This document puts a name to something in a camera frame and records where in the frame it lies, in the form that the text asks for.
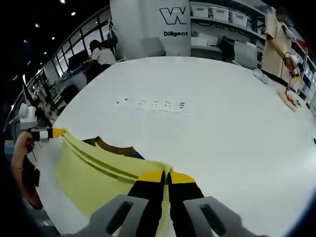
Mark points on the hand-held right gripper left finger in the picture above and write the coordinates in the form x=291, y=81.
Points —
x=148, y=197

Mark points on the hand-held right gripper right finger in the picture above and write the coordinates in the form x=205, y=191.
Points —
x=182, y=197

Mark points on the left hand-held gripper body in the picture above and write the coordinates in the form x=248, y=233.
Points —
x=27, y=116

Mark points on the yellow blue grey garment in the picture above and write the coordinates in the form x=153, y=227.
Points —
x=98, y=177

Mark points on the table power outlet strip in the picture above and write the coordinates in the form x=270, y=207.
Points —
x=153, y=107

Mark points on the person's left hand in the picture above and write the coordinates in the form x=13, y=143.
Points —
x=23, y=145

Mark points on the black desk monitor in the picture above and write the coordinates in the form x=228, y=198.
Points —
x=74, y=62

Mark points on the hanging grey bag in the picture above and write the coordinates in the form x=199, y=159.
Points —
x=113, y=34

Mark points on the grey office chair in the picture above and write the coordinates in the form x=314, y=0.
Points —
x=245, y=55
x=153, y=48

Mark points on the small white cloth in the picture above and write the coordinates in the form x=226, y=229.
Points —
x=260, y=76

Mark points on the beige cloth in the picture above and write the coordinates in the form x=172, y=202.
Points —
x=288, y=100

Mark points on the black backpack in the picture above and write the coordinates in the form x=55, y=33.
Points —
x=227, y=50

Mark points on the shelf with white boxes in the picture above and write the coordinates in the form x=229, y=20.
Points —
x=308, y=71

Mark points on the grey metal shelving unit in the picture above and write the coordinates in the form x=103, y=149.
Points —
x=209, y=21

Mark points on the white storage bin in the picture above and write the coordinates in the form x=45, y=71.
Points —
x=238, y=18
x=219, y=13
x=200, y=11

